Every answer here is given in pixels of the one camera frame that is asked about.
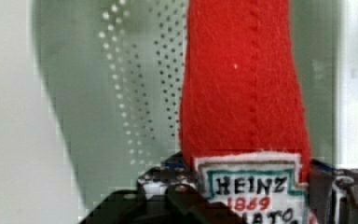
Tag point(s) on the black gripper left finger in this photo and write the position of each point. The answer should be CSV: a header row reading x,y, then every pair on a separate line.
x,y
165,194

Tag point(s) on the green oval strainer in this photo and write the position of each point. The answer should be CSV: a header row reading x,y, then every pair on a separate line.
x,y
113,70

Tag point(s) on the red felt ketchup bottle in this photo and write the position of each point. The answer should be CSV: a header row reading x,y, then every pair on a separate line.
x,y
242,120

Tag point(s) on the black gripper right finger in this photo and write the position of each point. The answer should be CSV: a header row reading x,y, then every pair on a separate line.
x,y
333,194

